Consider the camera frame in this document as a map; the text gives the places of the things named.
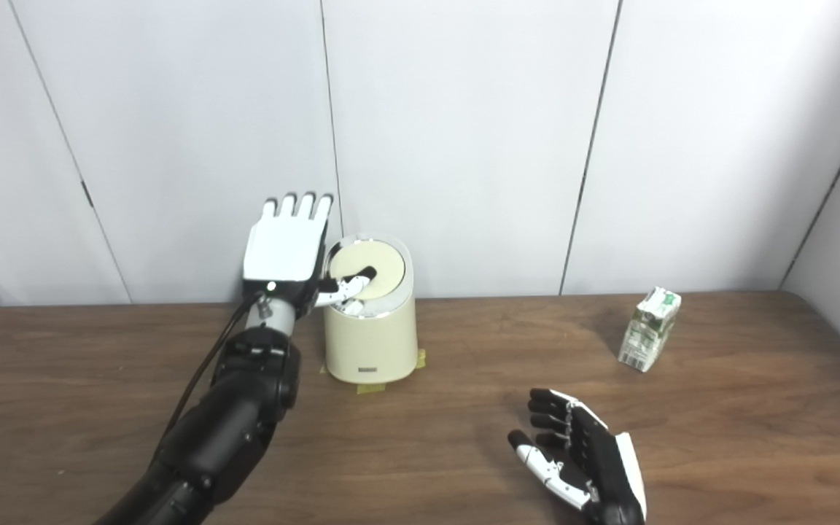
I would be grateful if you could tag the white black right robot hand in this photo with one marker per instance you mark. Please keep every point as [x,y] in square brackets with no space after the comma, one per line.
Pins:
[599,467]

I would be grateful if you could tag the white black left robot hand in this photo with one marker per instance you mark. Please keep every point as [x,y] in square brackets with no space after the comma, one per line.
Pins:
[281,248]

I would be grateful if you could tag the cream round bin lid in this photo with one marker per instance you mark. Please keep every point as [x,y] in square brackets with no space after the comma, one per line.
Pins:
[383,259]

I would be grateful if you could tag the white green milk carton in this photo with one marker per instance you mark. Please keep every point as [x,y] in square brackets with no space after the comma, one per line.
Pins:
[646,332]

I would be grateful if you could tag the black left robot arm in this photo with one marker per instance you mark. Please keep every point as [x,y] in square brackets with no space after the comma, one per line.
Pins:
[230,430]

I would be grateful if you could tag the cream-colored round bin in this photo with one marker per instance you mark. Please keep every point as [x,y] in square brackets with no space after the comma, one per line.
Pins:
[370,343]

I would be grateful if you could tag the black wall panel hinge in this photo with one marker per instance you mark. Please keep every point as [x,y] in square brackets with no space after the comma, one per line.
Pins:
[87,194]

